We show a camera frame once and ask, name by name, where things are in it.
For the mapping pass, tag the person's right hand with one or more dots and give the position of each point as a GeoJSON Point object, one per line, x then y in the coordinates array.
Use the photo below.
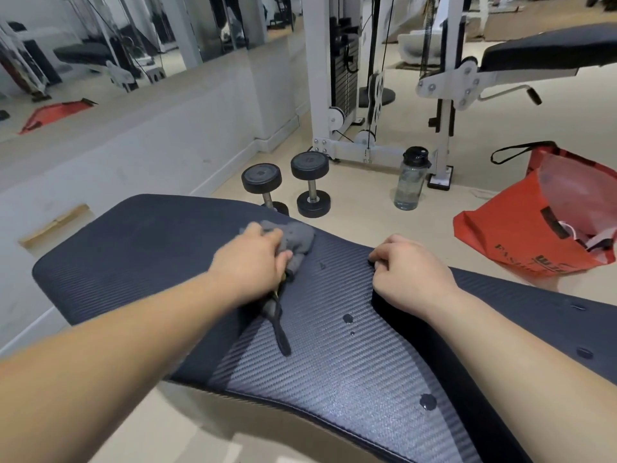
{"type": "Point", "coordinates": [414, 279]}

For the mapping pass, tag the person's left hand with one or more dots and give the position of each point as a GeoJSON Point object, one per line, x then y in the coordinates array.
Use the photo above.
{"type": "Point", "coordinates": [250, 270]}

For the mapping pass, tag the grey microfibre cloth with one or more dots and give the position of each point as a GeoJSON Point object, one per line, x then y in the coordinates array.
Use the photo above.
{"type": "Point", "coordinates": [299, 238]}

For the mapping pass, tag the dark blue padded bench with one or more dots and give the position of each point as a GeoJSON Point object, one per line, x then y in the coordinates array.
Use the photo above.
{"type": "Point", "coordinates": [337, 380]}

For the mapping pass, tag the person's left forearm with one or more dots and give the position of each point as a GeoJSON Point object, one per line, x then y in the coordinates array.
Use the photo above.
{"type": "Point", "coordinates": [120, 356]}

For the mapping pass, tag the person's right forearm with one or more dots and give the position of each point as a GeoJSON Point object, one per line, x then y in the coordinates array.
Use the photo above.
{"type": "Point", "coordinates": [530, 380]}

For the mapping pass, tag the clear water bottle black lid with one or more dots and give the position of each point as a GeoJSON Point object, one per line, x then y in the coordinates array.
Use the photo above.
{"type": "Point", "coordinates": [409, 188]}

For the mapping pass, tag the black round dumbbell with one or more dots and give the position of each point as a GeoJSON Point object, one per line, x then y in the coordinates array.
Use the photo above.
{"type": "Point", "coordinates": [309, 163]}
{"type": "Point", "coordinates": [261, 177]}

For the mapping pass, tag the red shopping bag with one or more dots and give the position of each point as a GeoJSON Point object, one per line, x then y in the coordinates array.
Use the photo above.
{"type": "Point", "coordinates": [506, 226]}

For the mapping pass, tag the black round machine base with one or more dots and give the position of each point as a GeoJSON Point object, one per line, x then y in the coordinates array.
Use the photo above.
{"type": "Point", "coordinates": [385, 97]}

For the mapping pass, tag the clear plastic bag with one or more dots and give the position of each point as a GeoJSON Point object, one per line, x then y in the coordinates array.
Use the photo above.
{"type": "Point", "coordinates": [578, 188]}

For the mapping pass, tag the white box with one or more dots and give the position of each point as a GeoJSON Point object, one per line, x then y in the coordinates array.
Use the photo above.
{"type": "Point", "coordinates": [414, 45]}

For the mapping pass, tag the black machine seat pad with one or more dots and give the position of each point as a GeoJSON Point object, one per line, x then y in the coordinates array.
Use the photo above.
{"type": "Point", "coordinates": [549, 48]}

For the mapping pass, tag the wall mirror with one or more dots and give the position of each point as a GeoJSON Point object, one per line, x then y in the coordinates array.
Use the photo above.
{"type": "Point", "coordinates": [193, 24]}

